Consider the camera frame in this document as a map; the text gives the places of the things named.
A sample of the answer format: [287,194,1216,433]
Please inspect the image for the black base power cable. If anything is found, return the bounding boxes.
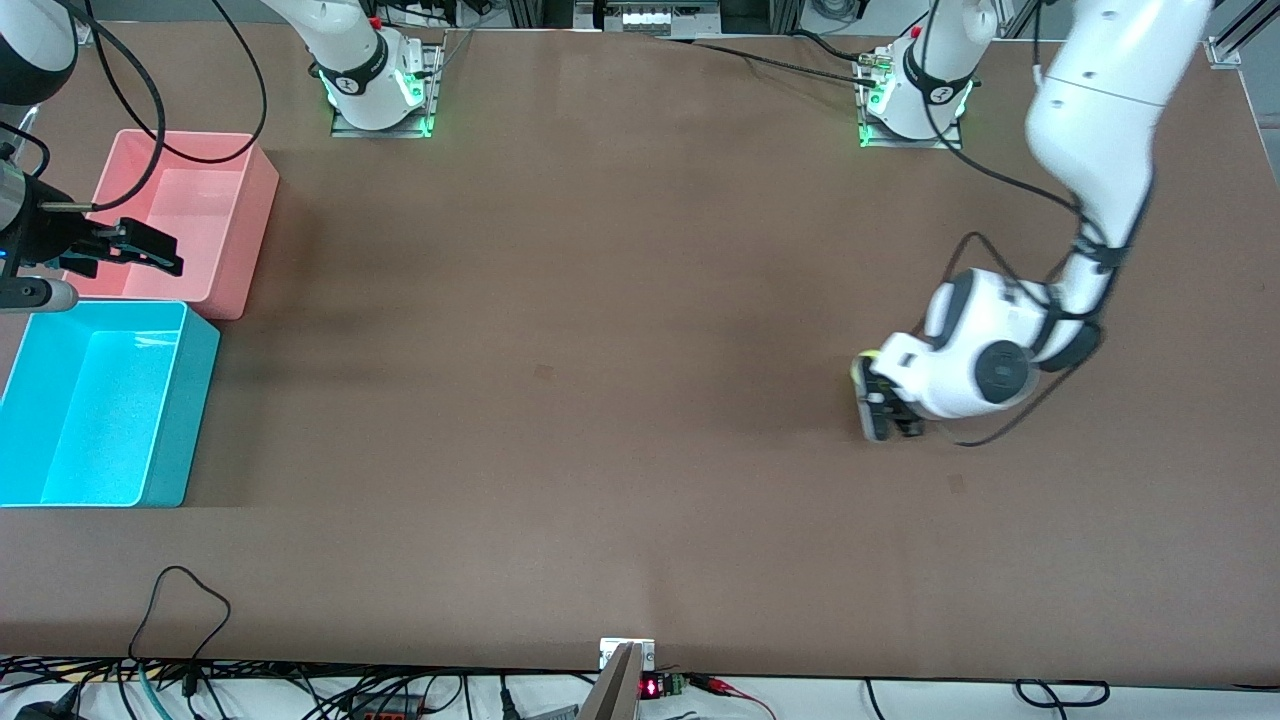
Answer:
[640,30,886,86]

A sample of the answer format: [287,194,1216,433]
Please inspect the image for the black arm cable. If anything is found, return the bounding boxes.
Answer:
[85,0,269,164]
[55,0,169,211]
[918,0,1111,448]

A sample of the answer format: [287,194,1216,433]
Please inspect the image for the black device with lights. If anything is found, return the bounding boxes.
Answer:
[575,0,723,36]

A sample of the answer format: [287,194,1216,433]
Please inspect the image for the thin black looped cable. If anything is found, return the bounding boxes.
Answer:
[127,565,233,698]

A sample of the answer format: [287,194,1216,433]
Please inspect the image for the grey camera pole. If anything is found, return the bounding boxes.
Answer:
[577,642,644,720]

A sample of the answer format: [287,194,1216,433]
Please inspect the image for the aluminium corner bracket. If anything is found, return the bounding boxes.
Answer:
[58,0,98,47]
[1205,0,1280,69]

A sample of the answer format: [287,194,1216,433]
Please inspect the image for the red clip wires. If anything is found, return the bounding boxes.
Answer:
[688,673,779,720]

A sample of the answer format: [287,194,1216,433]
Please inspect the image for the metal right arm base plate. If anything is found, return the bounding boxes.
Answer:
[330,42,443,139]

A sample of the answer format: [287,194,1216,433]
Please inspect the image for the blue plastic bin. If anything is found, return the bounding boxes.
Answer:
[0,300,221,509]

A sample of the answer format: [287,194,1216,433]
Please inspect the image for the pink plastic bin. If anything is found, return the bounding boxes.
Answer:
[58,129,281,321]

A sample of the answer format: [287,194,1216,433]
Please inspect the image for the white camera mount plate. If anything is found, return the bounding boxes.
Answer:
[599,637,657,673]

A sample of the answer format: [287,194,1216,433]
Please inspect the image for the black coiled cable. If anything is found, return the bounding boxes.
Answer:
[1014,679,1112,708]

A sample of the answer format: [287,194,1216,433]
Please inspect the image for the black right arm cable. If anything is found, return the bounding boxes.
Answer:
[55,0,169,211]
[85,0,269,164]

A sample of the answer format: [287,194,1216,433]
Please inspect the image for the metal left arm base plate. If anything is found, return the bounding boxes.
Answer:
[858,50,964,151]

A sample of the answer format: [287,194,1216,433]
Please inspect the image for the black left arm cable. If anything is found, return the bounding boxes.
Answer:
[918,0,1111,448]

